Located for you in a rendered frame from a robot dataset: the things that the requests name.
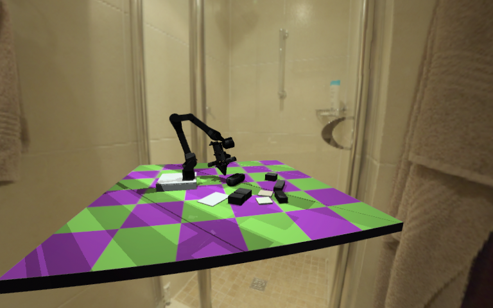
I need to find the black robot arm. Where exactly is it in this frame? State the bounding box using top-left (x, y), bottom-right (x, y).
top-left (169, 114), bottom-right (234, 181)

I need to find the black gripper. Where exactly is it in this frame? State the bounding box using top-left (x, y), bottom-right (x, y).
top-left (208, 150), bottom-right (236, 176)

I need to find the dark grey controller unit with green rocker switches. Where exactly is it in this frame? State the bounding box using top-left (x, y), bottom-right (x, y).
top-left (226, 173), bottom-right (245, 187)

